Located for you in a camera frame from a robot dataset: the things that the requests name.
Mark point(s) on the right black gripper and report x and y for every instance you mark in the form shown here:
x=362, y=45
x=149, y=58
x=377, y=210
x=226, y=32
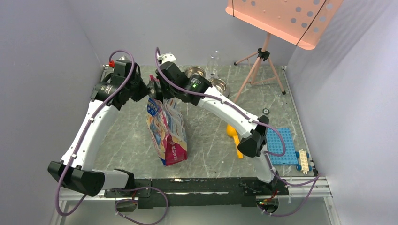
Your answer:
x=167, y=94

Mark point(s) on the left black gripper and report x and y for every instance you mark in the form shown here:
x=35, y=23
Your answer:
x=144, y=90

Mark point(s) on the colourful pet food bag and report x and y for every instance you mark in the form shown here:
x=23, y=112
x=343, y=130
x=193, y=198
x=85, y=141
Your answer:
x=166, y=126

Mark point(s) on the yellow plastic scoop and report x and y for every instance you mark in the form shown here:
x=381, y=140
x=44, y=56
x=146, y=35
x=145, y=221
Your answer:
x=233, y=134

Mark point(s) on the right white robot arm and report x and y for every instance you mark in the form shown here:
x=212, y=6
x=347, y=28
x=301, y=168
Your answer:
x=199, y=92

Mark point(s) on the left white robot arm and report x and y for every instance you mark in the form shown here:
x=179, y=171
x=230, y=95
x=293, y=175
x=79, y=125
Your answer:
x=75, y=171

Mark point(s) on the grey double pet bowl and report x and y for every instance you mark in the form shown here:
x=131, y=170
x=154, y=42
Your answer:
x=220, y=84

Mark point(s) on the pink music stand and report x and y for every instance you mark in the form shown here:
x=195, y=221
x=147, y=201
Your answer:
x=299, y=22

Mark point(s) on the white toy brick car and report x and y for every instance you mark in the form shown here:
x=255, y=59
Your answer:
x=303, y=164

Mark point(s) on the blue building base plate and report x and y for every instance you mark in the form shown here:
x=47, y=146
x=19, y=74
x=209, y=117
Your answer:
x=274, y=145

